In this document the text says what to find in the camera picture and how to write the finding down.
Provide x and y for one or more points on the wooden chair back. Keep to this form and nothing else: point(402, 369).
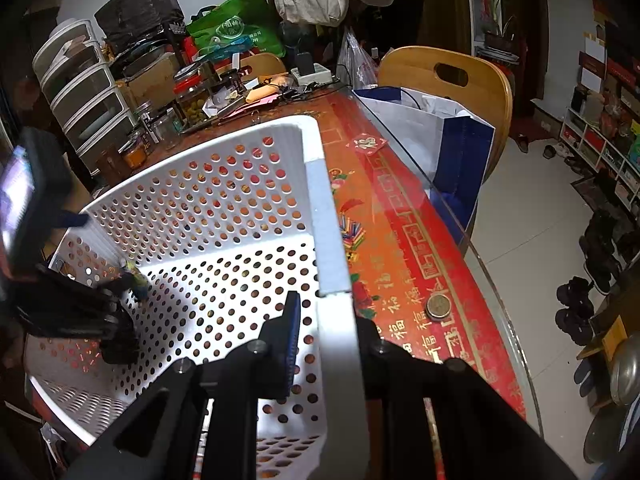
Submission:
point(262, 64)

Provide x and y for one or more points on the glass jar with red lid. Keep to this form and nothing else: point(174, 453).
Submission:
point(192, 100)

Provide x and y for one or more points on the white power strip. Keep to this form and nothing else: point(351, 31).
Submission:
point(312, 77)

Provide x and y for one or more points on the white shoe rack shelf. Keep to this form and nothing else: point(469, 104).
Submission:
point(600, 152)

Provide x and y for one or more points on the clear plastic bag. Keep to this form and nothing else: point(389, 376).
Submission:
point(357, 62)

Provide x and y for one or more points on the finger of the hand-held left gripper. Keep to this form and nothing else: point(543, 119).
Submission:
point(100, 332)
point(85, 285)

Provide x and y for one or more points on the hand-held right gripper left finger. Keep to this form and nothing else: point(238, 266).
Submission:
point(293, 345)

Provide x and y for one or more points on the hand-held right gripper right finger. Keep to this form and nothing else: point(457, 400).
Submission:
point(405, 377)

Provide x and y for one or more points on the cardboard box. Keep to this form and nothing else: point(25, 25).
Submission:
point(150, 82)

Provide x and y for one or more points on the black bag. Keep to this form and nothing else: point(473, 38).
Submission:
point(137, 10)

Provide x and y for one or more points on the red printed tablecloth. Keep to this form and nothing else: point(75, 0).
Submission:
point(425, 240)

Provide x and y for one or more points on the white perforated plastic basket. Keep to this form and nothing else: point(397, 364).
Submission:
point(235, 195)

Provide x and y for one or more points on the small yellow green toy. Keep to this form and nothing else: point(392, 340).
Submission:
point(136, 281)

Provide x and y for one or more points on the red square sticker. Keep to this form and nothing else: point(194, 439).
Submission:
point(367, 142)

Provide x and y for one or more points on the jar with orange contents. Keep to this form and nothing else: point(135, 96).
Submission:
point(133, 154)

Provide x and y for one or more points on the white plastic drawer unit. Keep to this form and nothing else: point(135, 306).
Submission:
point(80, 90)

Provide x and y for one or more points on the green shopping bag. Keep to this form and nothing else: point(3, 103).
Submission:
point(235, 20)

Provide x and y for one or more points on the round metal pan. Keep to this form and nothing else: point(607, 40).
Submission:
point(626, 375)

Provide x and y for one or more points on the slipper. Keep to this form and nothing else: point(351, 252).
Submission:
point(522, 143)

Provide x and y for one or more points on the white and blue paper bag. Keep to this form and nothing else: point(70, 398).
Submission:
point(425, 130)

